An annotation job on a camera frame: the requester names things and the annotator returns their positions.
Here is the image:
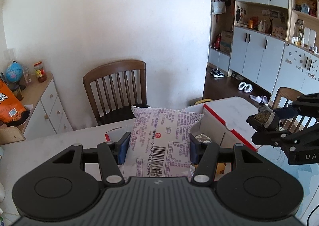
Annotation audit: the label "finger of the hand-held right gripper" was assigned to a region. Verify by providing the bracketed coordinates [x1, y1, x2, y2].
[251, 122, 319, 153]
[273, 93, 319, 123]

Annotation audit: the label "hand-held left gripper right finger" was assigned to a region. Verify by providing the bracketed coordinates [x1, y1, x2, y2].
[189, 132, 268, 184]

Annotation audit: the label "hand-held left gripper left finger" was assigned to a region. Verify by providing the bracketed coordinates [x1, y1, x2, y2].
[51, 132, 132, 186]

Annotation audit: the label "silver foil snack packet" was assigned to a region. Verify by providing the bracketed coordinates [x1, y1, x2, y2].
[194, 133, 213, 144]

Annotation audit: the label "dark brown snack packet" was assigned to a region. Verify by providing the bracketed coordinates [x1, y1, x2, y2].
[246, 105, 282, 132]

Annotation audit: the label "pale purple snack packet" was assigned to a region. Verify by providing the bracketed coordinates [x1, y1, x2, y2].
[130, 106, 205, 183]

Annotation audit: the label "red cardboard box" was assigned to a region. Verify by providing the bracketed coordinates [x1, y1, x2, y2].
[105, 96, 260, 175]

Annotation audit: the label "white blue marble desktop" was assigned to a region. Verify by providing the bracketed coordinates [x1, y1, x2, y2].
[0, 96, 319, 226]

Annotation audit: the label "brown wooden chair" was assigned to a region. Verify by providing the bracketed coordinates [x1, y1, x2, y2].
[83, 60, 151, 127]
[271, 87, 315, 133]

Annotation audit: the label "white sandals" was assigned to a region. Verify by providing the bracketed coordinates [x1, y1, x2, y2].
[250, 94, 269, 105]

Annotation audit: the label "yellow stool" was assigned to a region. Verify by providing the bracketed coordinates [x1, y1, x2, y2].
[193, 99, 214, 106]

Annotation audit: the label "white slippers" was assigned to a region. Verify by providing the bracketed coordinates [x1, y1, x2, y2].
[237, 82, 254, 93]

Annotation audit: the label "grey wooden cabinet unit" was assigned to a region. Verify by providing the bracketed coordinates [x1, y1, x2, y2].
[208, 0, 319, 103]

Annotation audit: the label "dark sneakers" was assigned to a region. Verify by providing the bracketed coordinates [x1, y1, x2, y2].
[210, 67, 225, 78]

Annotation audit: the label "tall glass jar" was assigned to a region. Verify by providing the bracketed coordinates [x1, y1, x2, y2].
[294, 21, 303, 42]

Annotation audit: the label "white wooden sideboard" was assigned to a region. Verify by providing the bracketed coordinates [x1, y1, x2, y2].
[14, 72, 74, 141]

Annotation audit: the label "brown cardboard carton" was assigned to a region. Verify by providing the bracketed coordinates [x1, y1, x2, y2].
[219, 31, 233, 54]

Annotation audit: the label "red bag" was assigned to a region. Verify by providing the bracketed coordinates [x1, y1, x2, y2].
[212, 34, 222, 50]

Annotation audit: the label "red lidded sauce jar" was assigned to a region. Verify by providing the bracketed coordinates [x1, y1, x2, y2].
[33, 61, 47, 83]

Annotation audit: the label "light wooden holder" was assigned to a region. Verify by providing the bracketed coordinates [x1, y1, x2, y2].
[0, 126, 26, 146]

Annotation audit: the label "orange snack bag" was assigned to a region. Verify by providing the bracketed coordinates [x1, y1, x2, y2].
[0, 76, 31, 127]

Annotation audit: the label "small clear bottle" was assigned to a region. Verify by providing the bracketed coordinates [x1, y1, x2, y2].
[23, 64, 33, 84]

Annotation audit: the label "grey hanging bag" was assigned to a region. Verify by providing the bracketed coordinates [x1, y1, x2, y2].
[211, 0, 226, 15]

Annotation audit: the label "blue globe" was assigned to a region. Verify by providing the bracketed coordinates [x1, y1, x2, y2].
[5, 61, 26, 91]

